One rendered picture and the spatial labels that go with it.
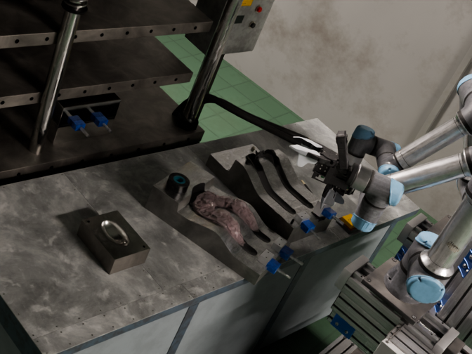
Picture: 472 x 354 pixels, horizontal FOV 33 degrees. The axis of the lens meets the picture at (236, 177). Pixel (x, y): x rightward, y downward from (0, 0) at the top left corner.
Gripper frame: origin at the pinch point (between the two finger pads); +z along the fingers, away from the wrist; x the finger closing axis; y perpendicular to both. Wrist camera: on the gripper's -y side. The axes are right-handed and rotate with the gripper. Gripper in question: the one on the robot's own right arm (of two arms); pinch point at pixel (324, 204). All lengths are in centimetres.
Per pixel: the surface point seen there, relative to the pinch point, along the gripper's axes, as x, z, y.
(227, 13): -16, -50, -67
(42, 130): -82, 6, -75
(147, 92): -8, 3, -101
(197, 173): -38, 4, -35
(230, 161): -12.2, 4.0, -41.5
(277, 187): -5.7, 3.4, -19.6
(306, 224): -12.3, 5.8, 2.8
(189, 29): -27, -39, -74
